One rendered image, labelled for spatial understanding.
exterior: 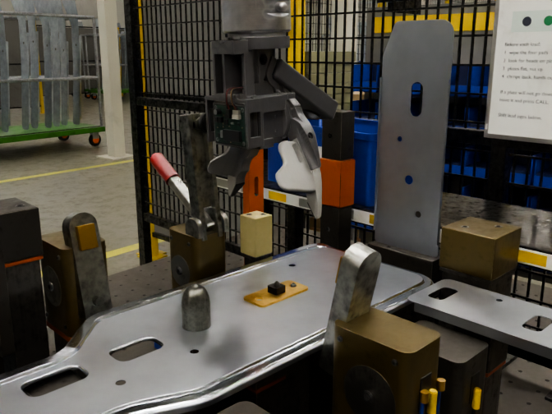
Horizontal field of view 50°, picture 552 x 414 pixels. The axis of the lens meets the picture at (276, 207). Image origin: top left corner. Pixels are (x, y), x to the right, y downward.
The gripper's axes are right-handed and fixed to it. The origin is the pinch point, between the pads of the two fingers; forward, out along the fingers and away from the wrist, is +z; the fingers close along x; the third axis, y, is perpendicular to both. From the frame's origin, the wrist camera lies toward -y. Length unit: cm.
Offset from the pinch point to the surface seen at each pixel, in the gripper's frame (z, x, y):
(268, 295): 11.1, 0.1, 1.9
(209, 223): 4.9, -13.1, 0.3
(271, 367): 11.4, 12.0, 12.7
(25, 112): 72, -753, -264
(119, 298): 42, -76, -17
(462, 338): 13.7, 20.7, -9.0
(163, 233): 99, -256, -146
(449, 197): 10, -5, -51
